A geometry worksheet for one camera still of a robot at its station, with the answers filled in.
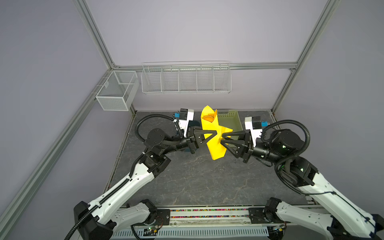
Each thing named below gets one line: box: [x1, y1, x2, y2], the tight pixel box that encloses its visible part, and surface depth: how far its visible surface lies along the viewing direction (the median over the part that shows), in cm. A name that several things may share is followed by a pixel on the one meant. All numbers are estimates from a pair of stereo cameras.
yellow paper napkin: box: [200, 105, 234, 160], surface depth 52 cm
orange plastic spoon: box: [202, 109, 217, 123], surface depth 49 cm
